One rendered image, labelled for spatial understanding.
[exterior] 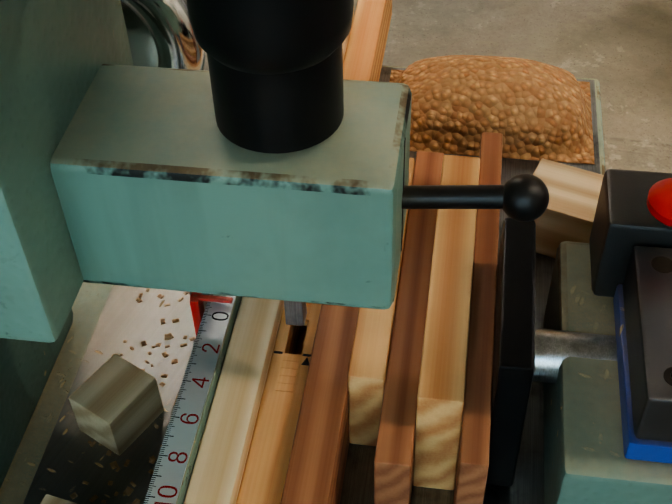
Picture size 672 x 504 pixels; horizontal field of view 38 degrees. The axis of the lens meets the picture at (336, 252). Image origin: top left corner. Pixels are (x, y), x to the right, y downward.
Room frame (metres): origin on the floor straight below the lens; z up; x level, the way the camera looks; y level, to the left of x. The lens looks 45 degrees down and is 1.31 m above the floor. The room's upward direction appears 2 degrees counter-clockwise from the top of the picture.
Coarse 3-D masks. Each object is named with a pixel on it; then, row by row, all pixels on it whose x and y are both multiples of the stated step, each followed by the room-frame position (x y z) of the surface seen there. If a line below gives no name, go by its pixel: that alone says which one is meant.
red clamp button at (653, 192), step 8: (656, 184) 0.32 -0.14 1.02; (664, 184) 0.32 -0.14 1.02; (656, 192) 0.32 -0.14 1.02; (664, 192) 0.32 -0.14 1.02; (648, 200) 0.32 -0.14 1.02; (656, 200) 0.31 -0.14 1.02; (664, 200) 0.31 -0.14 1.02; (648, 208) 0.31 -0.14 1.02; (656, 208) 0.31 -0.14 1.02; (664, 208) 0.31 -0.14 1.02; (656, 216) 0.31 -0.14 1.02; (664, 216) 0.30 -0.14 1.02
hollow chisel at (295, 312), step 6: (288, 306) 0.31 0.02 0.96; (294, 306) 0.31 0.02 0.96; (300, 306) 0.31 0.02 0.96; (288, 312) 0.31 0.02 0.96; (294, 312) 0.31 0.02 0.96; (300, 312) 0.31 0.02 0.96; (306, 312) 0.32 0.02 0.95; (288, 318) 0.31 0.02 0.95; (294, 318) 0.31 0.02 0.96; (300, 318) 0.31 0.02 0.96; (288, 324) 0.31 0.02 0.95; (294, 324) 0.31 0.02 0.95; (300, 324) 0.31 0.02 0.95
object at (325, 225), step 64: (128, 128) 0.32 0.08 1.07; (192, 128) 0.31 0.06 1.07; (384, 128) 0.31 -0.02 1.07; (64, 192) 0.30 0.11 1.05; (128, 192) 0.29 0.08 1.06; (192, 192) 0.29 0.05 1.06; (256, 192) 0.28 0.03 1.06; (320, 192) 0.28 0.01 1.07; (384, 192) 0.28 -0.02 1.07; (128, 256) 0.29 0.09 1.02; (192, 256) 0.29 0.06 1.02; (256, 256) 0.28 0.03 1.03; (320, 256) 0.28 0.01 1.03; (384, 256) 0.27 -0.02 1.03
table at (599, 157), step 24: (384, 72) 0.59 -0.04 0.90; (600, 120) 0.53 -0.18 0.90; (600, 144) 0.50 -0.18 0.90; (504, 168) 0.48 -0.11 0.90; (528, 168) 0.48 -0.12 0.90; (600, 168) 0.48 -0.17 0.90; (504, 216) 0.44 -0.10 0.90; (552, 264) 0.39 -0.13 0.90; (528, 408) 0.29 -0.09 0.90; (528, 432) 0.28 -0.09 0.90; (360, 456) 0.27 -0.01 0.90; (528, 456) 0.27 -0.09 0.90; (360, 480) 0.26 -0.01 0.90; (528, 480) 0.25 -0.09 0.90
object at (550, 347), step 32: (512, 224) 0.33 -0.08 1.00; (512, 256) 0.31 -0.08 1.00; (512, 288) 0.29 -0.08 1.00; (512, 320) 0.27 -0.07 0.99; (512, 352) 0.26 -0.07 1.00; (544, 352) 0.28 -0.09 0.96; (576, 352) 0.28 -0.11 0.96; (608, 352) 0.28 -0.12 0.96; (512, 384) 0.25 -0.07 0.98; (512, 416) 0.25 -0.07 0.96; (512, 448) 0.25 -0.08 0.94; (512, 480) 0.25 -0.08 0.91
